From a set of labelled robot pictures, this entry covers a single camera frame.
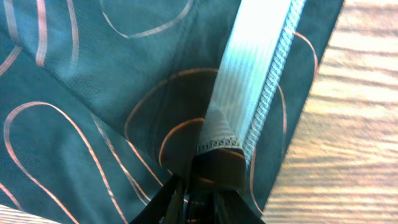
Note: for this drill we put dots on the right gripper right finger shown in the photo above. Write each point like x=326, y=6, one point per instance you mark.
x=230, y=208

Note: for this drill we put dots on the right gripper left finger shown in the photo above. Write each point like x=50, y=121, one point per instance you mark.
x=167, y=205

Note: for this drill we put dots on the black orange patterned t-shirt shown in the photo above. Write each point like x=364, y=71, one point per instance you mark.
x=102, y=102

